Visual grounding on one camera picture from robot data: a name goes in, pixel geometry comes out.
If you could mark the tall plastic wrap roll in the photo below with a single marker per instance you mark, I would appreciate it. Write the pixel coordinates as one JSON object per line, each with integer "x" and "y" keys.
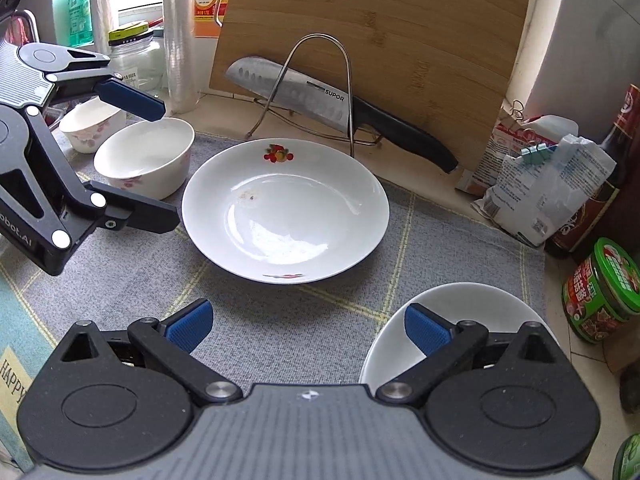
{"x": 181, "y": 35}

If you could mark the blue binder clip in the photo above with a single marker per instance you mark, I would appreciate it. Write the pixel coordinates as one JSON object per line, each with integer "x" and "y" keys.
{"x": 537, "y": 150}

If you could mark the grey and teal dish towel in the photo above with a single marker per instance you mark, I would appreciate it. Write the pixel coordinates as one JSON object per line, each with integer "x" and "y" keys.
{"x": 300, "y": 320}

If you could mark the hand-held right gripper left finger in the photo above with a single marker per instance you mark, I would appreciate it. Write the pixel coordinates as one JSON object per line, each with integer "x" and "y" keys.
{"x": 190, "y": 327}

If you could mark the green container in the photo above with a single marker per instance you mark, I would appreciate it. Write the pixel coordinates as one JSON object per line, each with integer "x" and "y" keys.
{"x": 629, "y": 460}

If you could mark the green-lid jar with red label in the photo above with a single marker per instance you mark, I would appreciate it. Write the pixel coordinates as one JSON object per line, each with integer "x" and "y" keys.
{"x": 600, "y": 300}

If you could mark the short plastic wrap roll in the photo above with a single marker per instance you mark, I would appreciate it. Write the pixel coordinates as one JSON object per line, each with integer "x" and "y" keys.
{"x": 102, "y": 15}

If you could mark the green dish soap bottle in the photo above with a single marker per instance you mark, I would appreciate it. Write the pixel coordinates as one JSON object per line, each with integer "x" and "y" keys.
{"x": 80, "y": 10}

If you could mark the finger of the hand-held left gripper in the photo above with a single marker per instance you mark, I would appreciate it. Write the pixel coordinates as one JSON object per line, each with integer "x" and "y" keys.
{"x": 140, "y": 212}
{"x": 132, "y": 100}

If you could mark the white printed bag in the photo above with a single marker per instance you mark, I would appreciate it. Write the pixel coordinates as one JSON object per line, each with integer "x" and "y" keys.
{"x": 550, "y": 195}

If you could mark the white floral bowl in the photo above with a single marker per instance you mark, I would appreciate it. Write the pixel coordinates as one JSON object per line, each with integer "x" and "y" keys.
{"x": 150, "y": 150}
{"x": 85, "y": 130}

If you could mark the dark sauce bottle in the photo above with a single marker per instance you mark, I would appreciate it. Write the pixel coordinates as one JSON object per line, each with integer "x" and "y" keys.
{"x": 600, "y": 200}

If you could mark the red and white bag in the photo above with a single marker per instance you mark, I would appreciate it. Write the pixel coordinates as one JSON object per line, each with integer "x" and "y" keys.
{"x": 505, "y": 137}

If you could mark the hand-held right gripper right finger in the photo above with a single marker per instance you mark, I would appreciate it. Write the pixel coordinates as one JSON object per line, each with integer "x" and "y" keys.
{"x": 425, "y": 327}

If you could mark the white fruit-print plate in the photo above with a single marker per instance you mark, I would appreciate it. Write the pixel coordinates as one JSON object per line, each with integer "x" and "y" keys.
{"x": 310, "y": 220}
{"x": 480, "y": 305}

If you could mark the bamboo cutting board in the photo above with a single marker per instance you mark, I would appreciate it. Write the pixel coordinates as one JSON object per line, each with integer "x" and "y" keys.
{"x": 400, "y": 35}

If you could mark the glass jar with yellow-green lid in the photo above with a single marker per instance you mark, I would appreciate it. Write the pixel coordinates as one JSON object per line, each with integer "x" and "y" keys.
{"x": 137, "y": 65}

